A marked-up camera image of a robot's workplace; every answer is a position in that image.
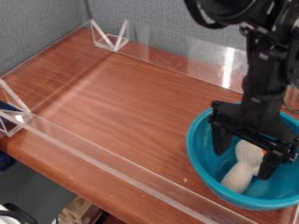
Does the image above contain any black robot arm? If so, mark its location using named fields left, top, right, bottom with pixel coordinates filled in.
left=183, top=0, right=299, bottom=179

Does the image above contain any wooden block under table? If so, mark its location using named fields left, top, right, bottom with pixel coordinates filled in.
left=59, top=197, right=103, bottom=224

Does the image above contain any clear acrylic barrier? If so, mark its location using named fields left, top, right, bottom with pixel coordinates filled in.
left=116, top=25, right=299, bottom=113
left=0, top=113, right=258, bottom=224

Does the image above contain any black white object bottom left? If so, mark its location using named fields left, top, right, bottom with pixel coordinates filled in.
left=0, top=203, right=37, bottom=224

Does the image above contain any blue object at left edge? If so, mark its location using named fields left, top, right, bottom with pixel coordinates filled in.
left=0, top=100, right=19, bottom=172

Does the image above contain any clear acrylic front barrier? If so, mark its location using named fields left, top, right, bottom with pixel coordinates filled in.
left=0, top=113, right=258, bottom=224

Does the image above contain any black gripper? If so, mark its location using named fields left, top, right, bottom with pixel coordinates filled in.
left=210, top=101, right=299, bottom=179

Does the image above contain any clear acrylic left bracket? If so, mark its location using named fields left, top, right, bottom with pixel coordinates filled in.
left=0, top=79, right=32, bottom=137

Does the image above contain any clear acrylic back barrier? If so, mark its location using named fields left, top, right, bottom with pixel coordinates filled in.
left=116, top=25, right=299, bottom=113

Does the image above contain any white brown toy mushroom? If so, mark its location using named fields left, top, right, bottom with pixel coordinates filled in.
left=220, top=140, right=266, bottom=193

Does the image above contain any blue plastic bowl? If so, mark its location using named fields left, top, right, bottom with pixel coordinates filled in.
left=187, top=108, right=299, bottom=211

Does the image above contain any clear acrylic corner bracket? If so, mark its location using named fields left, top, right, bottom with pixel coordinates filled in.
left=90, top=20, right=128, bottom=52

